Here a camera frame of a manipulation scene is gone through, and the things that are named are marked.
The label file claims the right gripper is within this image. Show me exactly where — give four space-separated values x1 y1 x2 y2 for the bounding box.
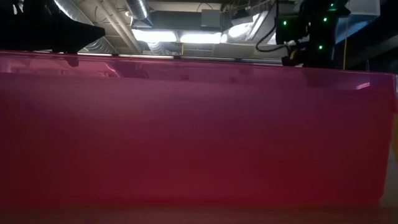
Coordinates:
303 46 339 68

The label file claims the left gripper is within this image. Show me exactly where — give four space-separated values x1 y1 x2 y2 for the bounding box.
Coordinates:
0 0 106 54

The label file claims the red plastic bin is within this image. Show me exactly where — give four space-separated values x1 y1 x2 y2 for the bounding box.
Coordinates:
0 51 398 208

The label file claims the grey horizontal overhead bar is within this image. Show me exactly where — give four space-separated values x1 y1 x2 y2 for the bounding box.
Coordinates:
77 52 284 65

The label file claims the ceiling light panel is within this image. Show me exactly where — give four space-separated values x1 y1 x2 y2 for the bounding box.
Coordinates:
132 29 178 43
179 32 223 45

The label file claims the angled ceiling light fixture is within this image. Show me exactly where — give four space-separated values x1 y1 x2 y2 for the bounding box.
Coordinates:
226 12 262 44

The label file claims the grey ceiling box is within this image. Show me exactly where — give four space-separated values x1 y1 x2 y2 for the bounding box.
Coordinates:
200 9 222 29

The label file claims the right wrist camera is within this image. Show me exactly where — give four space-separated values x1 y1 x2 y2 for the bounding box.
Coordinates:
282 48 305 67

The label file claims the yellow hanging cord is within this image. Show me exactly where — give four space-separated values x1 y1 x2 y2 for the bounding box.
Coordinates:
342 17 347 70

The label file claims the corrugated silver air duct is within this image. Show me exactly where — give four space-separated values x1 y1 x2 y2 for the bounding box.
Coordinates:
53 0 122 54

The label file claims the large rectangular metal duct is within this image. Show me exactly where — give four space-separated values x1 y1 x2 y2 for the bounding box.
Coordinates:
337 0 381 44

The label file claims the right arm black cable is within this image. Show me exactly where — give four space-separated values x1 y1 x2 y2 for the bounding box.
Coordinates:
255 0 287 53

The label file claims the round silver air duct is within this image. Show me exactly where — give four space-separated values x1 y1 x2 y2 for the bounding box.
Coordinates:
126 0 153 20

